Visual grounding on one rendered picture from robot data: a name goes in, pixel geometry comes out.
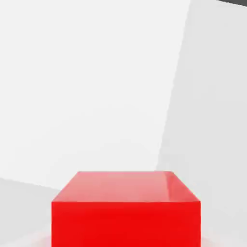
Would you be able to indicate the small red cube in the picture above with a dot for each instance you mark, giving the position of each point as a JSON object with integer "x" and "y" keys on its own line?
{"x": 125, "y": 218}

